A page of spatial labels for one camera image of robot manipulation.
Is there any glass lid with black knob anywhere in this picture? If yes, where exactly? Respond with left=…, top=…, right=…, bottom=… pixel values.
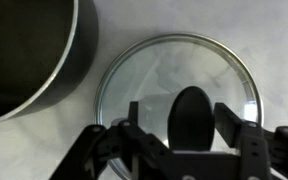
left=93, top=32, right=264, bottom=180

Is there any black saucepan with handle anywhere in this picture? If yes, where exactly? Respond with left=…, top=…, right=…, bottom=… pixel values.
left=0, top=0, right=100, bottom=125

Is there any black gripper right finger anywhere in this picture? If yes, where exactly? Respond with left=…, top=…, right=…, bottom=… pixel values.
left=213, top=101, right=288, bottom=180

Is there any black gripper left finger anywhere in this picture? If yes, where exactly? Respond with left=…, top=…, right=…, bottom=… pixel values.
left=49, top=101, right=172, bottom=180

